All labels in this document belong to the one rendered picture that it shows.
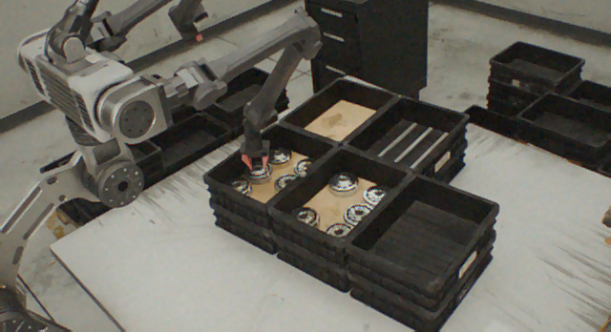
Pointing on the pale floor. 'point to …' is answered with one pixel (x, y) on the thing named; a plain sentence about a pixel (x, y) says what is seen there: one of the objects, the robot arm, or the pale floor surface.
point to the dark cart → (371, 37)
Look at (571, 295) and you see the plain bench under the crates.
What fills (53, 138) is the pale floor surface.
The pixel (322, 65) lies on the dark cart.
